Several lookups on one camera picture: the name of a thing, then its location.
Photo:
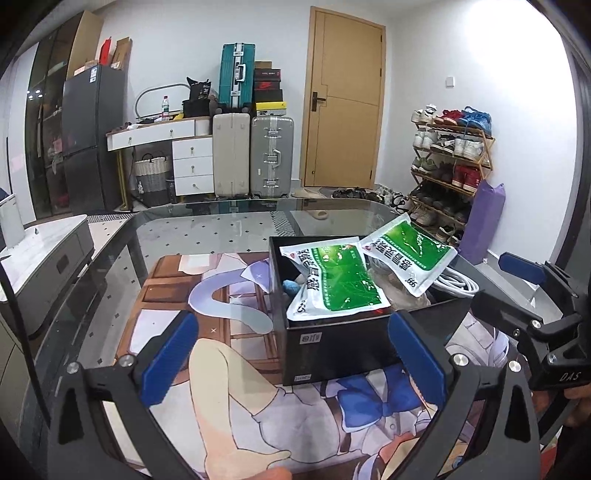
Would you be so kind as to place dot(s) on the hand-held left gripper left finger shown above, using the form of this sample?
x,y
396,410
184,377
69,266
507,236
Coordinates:
x,y
171,360

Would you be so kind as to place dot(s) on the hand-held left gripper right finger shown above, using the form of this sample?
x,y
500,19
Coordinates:
x,y
415,360

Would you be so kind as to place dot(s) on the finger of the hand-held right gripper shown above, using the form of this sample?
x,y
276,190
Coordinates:
x,y
503,309
521,267

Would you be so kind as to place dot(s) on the black cardboard box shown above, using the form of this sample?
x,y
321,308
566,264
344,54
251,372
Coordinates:
x,y
332,350

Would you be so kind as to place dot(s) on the green and white packet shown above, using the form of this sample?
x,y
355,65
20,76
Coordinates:
x,y
341,281
411,249

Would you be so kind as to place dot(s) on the person's right hand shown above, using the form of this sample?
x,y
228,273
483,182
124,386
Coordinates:
x,y
581,408

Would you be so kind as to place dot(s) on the person's left hand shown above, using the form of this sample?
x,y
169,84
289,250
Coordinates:
x,y
274,474

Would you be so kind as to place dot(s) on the purple bag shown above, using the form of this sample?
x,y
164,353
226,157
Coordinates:
x,y
482,221

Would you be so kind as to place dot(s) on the printed cartoon table mat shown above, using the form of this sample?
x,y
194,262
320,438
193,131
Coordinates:
x,y
240,369

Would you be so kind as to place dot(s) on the wooden shoe rack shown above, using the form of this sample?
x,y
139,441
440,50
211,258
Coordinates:
x,y
487,152

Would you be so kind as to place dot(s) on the group of shoes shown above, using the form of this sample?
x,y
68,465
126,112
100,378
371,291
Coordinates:
x,y
445,147

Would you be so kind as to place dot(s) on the grey low cabinet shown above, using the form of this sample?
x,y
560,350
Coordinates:
x,y
51,267

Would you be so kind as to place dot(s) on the striped floor rug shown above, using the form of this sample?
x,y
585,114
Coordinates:
x,y
111,217

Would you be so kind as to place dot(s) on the wicker basket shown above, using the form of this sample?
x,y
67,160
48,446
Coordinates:
x,y
152,182

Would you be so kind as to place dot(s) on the beige slipper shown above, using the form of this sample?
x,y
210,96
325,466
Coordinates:
x,y
307,193

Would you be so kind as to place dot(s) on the white desk with drawers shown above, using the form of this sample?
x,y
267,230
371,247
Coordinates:
x,y
191,157

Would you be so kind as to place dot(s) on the white appliance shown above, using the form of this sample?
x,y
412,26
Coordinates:
x,y
11,221

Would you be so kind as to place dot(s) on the beige suitcase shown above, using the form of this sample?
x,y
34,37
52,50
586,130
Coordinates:
x,y
231,154

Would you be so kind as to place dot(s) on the silver suitcase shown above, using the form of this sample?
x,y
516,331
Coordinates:
x,y
272,157

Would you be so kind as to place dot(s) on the dark grey refrigerator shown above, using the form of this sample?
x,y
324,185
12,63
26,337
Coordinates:
x,y
92,138

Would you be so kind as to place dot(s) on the wooden door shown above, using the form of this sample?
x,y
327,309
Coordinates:
x,y
346,101

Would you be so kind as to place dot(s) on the clear water bottle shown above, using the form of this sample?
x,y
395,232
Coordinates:
x,y
165,110

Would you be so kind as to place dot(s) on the dark glass cabinet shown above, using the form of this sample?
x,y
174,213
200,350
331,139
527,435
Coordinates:
x,y
44,129

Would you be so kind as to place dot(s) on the black paper bag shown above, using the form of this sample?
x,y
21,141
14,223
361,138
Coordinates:
x,y
198,94

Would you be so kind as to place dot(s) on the oval mirror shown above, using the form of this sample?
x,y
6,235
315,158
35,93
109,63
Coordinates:
x,y
143,94

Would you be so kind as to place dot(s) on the yellow and black shoe box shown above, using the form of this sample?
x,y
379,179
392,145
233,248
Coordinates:
x,y
271,109

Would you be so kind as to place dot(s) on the teal suitcase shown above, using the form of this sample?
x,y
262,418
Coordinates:
x,y
236,76

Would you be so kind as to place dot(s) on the red and black shoe box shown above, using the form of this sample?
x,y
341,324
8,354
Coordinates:
x,y
267,84

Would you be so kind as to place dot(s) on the small labelled cardboard box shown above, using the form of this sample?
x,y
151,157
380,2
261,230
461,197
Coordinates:
x,y
87,70

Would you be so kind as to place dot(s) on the brown shoe box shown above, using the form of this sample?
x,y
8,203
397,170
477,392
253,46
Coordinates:
x,y
263,65

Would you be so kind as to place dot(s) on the flat brown cardboard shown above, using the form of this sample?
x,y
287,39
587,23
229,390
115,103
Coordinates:
x,y
122,53

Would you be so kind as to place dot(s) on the red gift box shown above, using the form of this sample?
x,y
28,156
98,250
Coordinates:
x,y
105,51

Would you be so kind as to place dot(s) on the tall brown cardboard box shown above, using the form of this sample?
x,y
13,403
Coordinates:
x,y
83,37

